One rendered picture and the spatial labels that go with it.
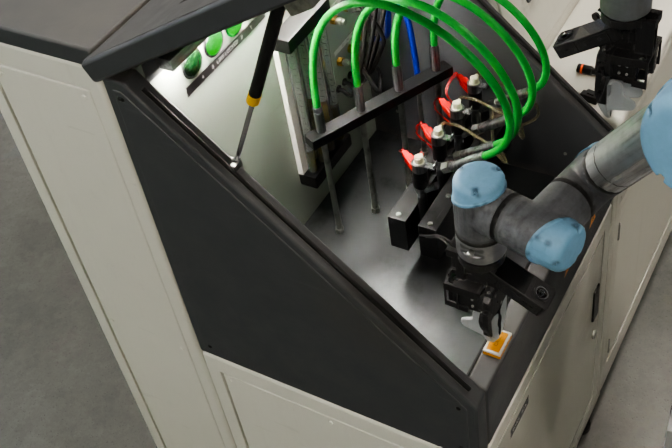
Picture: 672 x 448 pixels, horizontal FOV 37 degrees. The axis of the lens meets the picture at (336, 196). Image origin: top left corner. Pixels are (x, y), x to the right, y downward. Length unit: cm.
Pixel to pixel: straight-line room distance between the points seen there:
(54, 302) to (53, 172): 151
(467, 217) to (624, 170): 22
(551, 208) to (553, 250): 6
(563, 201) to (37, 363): 207
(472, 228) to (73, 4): 69
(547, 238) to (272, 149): 70
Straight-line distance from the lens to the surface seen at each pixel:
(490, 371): 167
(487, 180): 141
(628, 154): 136
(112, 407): 297
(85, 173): 175
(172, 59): 154
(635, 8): 155
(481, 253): 148
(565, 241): 137
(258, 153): 186
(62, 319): 324
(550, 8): 223
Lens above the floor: 230
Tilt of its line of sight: 44 degrees down
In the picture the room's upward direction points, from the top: 10 degrees counter-clockwise
